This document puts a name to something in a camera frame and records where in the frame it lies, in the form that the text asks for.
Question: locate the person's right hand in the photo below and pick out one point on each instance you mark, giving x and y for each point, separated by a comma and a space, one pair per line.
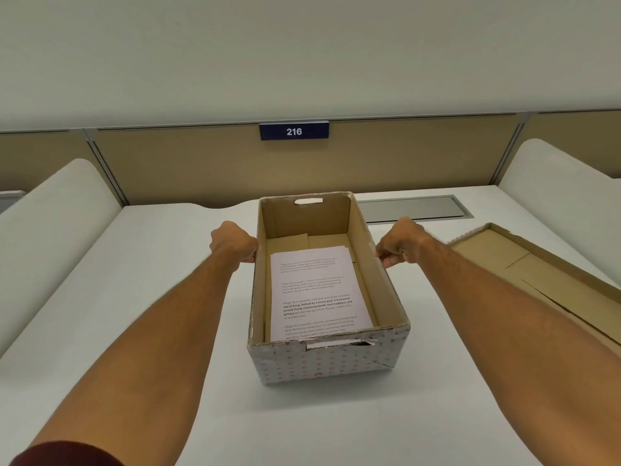
402, 240

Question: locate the person's left hand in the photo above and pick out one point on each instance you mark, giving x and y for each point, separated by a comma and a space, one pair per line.
232, 242

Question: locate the person's left fingers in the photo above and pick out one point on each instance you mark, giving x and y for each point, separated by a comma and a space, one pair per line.
248, 257

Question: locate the person's right fingers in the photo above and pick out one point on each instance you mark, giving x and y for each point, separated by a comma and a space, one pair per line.
388, 257

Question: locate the patterned white cardboard box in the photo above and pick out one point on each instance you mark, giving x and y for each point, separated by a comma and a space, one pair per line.
320, 354

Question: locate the person's left forearm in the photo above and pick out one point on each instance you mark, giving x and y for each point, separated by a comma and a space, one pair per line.
131, 354

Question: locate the person's right forearm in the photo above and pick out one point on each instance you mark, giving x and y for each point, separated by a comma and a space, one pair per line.
509, 334

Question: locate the stack of printed paper sheets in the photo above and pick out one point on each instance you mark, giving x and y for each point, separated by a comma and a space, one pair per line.
315, 296

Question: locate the beige desk partition panel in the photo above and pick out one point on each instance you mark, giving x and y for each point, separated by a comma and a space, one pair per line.
301, 160

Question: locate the blue number sign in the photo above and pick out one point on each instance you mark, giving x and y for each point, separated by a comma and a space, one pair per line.
294, 131

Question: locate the cardboard box lid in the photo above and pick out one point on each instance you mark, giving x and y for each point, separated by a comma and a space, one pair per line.
538, 281

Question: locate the white curved side divider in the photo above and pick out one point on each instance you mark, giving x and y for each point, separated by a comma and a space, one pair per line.
43, 237
567, 203

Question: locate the dark red sleeve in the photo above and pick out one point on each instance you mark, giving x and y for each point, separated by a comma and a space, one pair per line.
63, 456

